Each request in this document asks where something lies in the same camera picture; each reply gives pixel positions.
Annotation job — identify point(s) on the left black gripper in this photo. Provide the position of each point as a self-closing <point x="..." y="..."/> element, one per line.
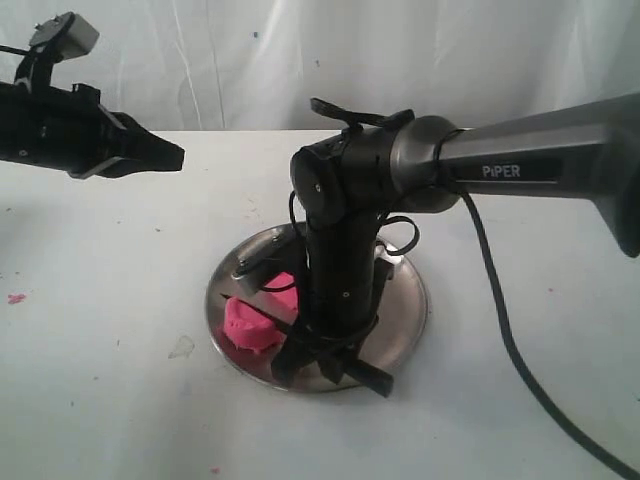
<point x="72" y="132"/>

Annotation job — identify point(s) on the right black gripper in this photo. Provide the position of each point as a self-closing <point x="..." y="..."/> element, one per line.
<point x="337" y="299"/>

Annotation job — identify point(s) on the pink clay lump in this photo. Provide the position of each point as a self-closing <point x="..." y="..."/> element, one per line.
<point x="248" y="329"/>

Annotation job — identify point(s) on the black knife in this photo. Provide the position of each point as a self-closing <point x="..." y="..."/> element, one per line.
<point x="250" y="305"/>

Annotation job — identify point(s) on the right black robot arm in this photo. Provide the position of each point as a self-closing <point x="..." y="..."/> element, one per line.
<point x="379" y="169"/>

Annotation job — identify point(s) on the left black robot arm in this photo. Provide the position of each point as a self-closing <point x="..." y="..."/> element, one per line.
<point x="10" y="124"/>

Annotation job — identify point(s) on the pink clay half piece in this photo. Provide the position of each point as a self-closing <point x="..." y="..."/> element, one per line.
<point x="281" y="297"/>

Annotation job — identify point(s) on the round stainless steel plate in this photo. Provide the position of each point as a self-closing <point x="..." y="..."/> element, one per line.
<point x="402" y="312"/>

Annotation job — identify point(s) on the white backdrop curtain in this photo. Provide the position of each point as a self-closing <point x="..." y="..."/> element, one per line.
<point x="255" y="65"/>

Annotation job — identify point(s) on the pink dough crumbs on table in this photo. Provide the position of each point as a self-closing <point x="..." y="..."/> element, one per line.
<point x="13" y="299"/>

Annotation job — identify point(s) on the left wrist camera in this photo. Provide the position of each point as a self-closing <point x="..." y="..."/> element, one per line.
<point x="64" y="37"/>

